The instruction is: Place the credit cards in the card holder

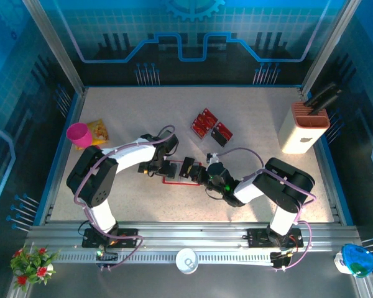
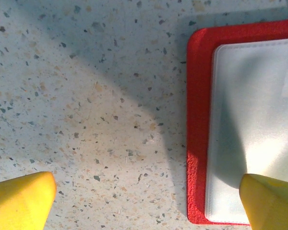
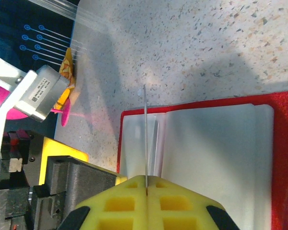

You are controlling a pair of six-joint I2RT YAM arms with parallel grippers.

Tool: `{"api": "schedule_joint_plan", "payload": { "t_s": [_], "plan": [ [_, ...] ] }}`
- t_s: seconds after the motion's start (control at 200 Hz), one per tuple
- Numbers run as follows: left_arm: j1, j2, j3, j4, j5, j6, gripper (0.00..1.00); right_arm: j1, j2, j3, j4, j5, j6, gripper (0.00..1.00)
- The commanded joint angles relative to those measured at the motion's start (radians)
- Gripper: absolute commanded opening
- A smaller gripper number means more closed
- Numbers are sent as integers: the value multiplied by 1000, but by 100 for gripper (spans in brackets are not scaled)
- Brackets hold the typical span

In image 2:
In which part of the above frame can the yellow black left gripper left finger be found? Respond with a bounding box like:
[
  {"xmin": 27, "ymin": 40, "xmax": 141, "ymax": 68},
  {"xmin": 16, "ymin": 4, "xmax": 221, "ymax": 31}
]
[{"xmin": 0, "ymin": 171, "xmax": 57, "ymax": 230}]

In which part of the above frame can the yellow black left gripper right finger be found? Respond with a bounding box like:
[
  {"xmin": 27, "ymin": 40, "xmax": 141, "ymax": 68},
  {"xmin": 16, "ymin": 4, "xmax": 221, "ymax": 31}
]
[{"xmin": 239, "ymin": 173, "xmax": 288, "ymax": 230}]

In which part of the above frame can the red card holder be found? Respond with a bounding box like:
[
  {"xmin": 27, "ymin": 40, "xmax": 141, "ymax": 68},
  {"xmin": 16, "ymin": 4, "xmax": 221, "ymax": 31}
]
[{"xmin": 186, "ymin": 18, "xmax": 288, "ymax": 226}]

